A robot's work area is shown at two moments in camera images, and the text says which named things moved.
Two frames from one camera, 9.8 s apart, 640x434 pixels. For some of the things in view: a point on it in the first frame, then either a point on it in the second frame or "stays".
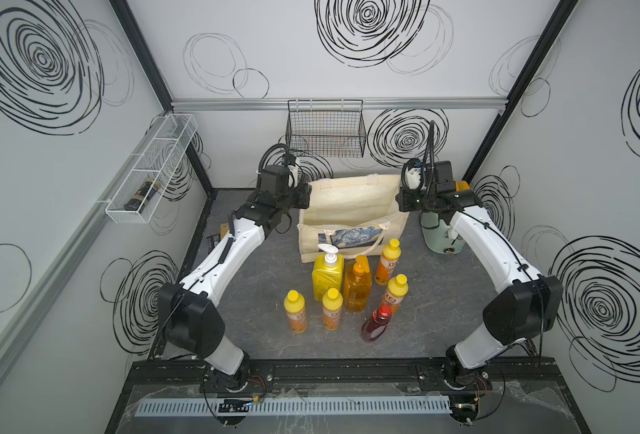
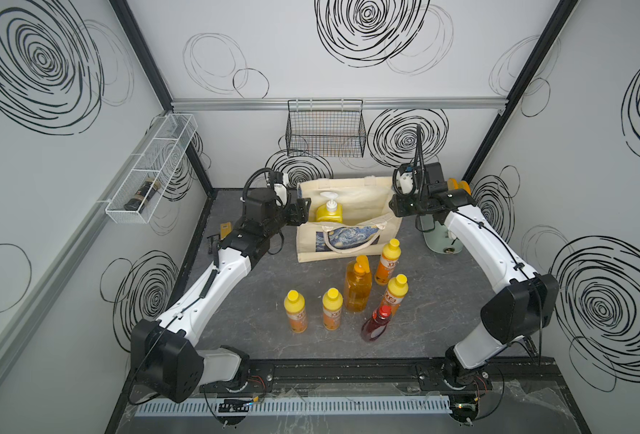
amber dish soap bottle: x=357 y=285 stays
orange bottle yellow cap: x=388 y=262 stays
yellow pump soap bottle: x=328 y=271 to x=330 y=212
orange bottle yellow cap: x=332 y=305 stays
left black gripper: x=302 y=195 to x=297 y=215
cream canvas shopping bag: x=356 y=214 stays
